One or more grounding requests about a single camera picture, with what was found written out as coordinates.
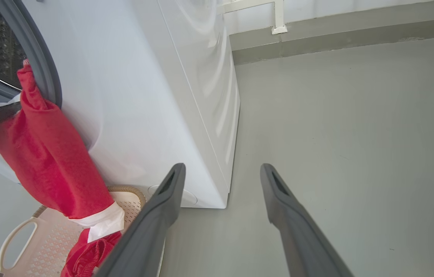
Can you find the white front-load washing machine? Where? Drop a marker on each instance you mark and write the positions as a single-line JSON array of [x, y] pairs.
[[132, 96]]

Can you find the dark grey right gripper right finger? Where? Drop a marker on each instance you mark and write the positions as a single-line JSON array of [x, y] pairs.
[[301, 238]]

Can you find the white metal rack frame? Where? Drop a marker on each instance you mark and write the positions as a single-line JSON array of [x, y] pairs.
[[278, 19]]

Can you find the red and white garment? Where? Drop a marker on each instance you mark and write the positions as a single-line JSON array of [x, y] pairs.
[[47, 154]]

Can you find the cream perforated laundry basket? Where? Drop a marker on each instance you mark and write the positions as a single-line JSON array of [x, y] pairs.
[[47, 242]]

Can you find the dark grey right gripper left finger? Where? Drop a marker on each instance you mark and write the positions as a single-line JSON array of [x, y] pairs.
[[147, 227]]

